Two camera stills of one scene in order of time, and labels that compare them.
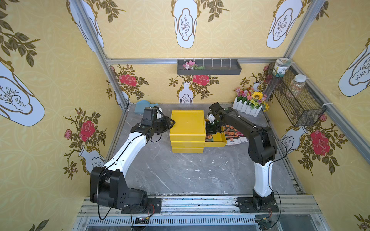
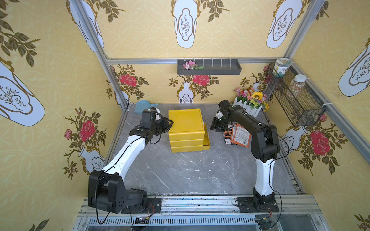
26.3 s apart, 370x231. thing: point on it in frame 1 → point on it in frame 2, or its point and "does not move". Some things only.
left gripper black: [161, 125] does not move
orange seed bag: [209, 138] → [227, 135]
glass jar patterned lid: [281, 64] does not move
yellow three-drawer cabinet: [188, 134] does not move
